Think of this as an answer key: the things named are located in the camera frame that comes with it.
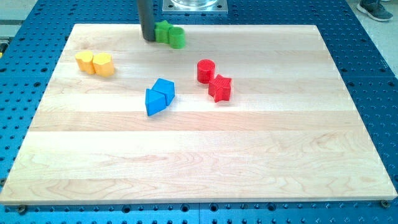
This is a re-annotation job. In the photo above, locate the red star block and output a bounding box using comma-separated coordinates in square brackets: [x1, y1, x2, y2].
[208, 74, 232, 103]

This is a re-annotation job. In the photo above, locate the blue cube block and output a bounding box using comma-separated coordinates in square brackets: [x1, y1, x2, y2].
[152, 78, 175, 106]

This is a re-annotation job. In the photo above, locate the wooden board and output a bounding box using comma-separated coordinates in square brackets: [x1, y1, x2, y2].
[1, 24, 397, 205]

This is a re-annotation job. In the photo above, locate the red cylinder block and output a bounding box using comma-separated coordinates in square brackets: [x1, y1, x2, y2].
[197, 59, 216, 84]

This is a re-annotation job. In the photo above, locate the blue triangle block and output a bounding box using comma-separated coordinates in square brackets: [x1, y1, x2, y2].
[145, 89, 167, 116]

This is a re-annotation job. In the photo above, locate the green cylinder block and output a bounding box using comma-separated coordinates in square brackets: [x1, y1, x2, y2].
[169, 27, 185, 49]

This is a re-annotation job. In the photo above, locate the green star block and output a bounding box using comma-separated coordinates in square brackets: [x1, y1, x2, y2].
[154, 20, 173, 44]

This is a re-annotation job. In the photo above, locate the yellow hexagon block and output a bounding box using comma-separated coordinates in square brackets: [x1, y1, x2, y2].
[93, 53, 115, 77]

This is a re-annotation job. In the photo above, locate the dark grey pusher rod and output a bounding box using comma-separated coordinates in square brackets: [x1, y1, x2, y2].
[137, 0, 155, 42]

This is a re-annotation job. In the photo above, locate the yellow heart block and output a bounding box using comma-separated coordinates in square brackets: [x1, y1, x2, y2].
[75, 51, 95, 75]

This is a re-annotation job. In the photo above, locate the grey sneaker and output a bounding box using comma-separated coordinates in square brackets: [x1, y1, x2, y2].
[356, 0, 393, 22]

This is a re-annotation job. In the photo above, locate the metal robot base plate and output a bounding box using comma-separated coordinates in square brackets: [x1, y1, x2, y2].
[162, 0, 228, 14]

